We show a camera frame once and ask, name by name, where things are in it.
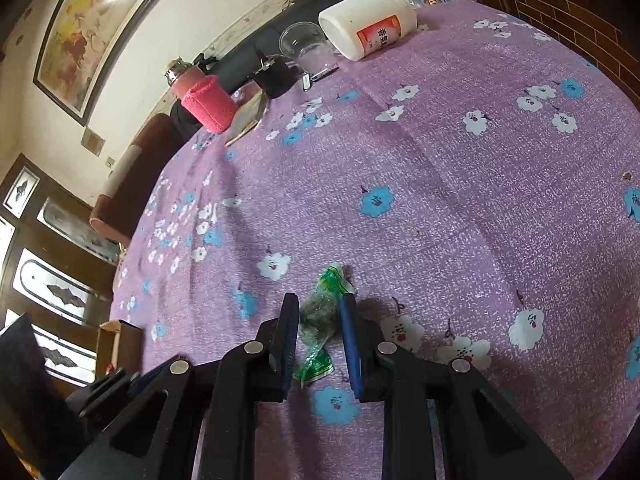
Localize clear plastic cup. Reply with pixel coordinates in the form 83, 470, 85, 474
279, 21, 341, 75

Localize wooden brick-pattern counter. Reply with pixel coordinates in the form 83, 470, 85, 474
457, 0, 640, 93

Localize small wall plaque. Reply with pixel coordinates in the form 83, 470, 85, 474
80, 127, 106, 157

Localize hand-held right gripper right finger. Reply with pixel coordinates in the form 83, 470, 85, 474
340, 294, 573, 480

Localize black sofa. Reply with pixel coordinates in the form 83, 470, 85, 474
170, 0, 456, 141

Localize brown armchair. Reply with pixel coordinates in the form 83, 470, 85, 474
90, 112, 193, 251

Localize brown cardboard box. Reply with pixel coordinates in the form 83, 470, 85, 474
96, 319, 146, 378

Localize framed wall painting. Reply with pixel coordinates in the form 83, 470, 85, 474
32, 0, 201, 127

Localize pink bottle with knit sleeve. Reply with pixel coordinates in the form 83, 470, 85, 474
164, 57, 240, 135

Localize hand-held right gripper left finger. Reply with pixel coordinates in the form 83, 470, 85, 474
57, 292, 301, 480

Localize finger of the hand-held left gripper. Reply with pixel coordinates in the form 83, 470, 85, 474
129, 360, 168, 397
67, 369, 133, 428

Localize purple floral tablecloth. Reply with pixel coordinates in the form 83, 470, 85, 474
107, 0, 640, 480

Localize wooden door with glass panes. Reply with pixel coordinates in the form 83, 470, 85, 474
0, 152, 123, 403

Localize tan paper booklet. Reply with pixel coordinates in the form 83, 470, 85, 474
224, 89, 269, 147

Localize small black object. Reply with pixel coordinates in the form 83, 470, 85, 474
252, 52, 298, 100

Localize green candy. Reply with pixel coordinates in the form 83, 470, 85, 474
292, 265, 357, 390

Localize white plastic jar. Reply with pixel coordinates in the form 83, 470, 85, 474
318, 0, 418, 62

